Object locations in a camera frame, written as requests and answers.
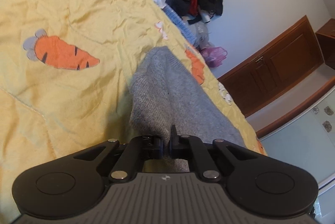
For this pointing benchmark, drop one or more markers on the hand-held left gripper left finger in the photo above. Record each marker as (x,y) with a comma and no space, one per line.
(159,148)

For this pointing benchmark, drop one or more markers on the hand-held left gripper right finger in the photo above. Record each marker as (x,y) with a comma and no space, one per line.
(170,147)

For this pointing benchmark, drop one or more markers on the grey sweater with navy sleeves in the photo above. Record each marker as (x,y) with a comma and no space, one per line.
(167,93)

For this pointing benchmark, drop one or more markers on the pink plastic bag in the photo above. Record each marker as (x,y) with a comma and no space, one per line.
(214,56)

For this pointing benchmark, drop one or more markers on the yellow carrot print blanket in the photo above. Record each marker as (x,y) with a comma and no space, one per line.
(65,87)

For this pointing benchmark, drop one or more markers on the clear plastic bag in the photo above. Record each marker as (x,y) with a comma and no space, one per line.
(202,32)

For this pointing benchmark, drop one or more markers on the light blue knitted cloth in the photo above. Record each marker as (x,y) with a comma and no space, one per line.
(183,25)

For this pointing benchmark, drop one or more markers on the brown wooden cabinet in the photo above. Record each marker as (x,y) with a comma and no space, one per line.
(327,43)

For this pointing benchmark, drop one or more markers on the grey flower wall sticker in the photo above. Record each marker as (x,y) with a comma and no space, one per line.
(327,126)
(316,110)
(328,110)

